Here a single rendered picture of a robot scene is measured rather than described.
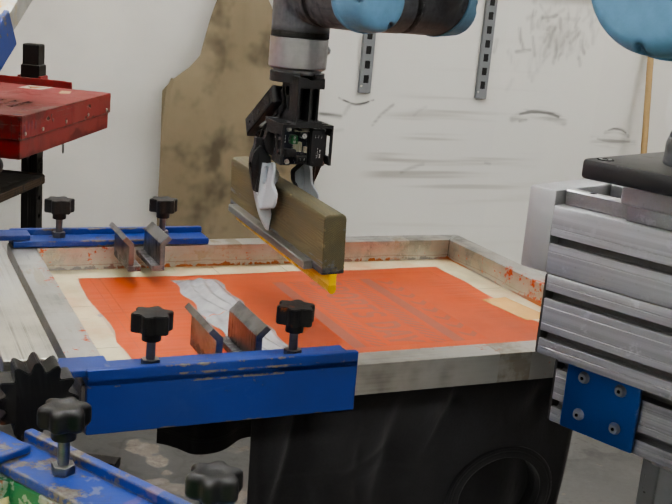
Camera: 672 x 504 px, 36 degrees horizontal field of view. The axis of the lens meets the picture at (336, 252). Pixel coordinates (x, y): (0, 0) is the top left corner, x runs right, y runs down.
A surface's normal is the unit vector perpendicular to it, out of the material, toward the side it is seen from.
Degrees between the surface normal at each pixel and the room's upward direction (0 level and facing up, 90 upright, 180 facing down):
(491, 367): 90
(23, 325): 0
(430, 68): 90
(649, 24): 95
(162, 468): 0
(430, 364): 90
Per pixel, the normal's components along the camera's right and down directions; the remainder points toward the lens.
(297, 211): -0.92, 0.07
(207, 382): 0.41, 0.25
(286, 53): -0.33, 0.20
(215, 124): 0.70, 0.18
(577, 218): -0.71, 0.11
